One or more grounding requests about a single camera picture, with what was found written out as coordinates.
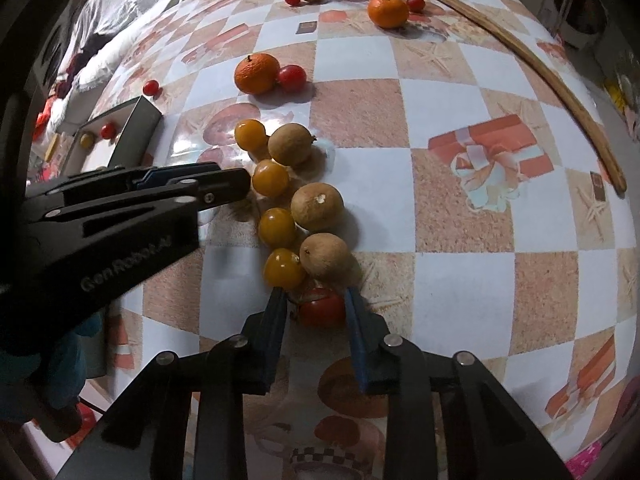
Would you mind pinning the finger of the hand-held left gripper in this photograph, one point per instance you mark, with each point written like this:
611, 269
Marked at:
150, 175
225, 185

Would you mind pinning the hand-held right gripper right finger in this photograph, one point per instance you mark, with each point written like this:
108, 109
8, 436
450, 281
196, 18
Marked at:
357, 345

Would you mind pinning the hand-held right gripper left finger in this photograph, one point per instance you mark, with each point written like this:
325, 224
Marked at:
272, 335

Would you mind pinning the yellow cherry tomato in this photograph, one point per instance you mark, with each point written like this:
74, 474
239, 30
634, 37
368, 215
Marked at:
277, 227
284, 268
270, 177
250, 135

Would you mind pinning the person's left hand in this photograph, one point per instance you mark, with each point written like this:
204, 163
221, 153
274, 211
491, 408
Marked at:
55, 375

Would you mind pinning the open cardboard box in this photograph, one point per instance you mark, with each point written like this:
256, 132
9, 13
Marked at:
137, 135

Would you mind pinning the small yellowish fruit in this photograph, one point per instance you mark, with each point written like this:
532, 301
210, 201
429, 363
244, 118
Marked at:
87, 139

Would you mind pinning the yellow block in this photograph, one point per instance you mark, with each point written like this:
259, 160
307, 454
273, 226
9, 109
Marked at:
51, 149

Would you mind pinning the white fuzzy cloth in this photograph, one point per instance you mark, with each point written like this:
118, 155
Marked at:
95, 77

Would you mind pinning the mandarin orange with stem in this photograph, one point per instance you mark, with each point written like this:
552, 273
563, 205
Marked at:
256, 74

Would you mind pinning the red cloth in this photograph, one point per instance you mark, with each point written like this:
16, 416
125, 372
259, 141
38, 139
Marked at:
42, 115

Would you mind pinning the pink cloth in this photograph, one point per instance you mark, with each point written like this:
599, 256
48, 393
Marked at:
587, 460

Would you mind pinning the long wooden stick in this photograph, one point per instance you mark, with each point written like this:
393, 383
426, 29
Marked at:
550, 85

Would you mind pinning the yellow object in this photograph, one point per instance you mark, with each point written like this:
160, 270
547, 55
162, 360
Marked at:
616, 91

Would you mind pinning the round dark pan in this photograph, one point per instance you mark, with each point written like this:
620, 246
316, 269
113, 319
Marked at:
580, 7

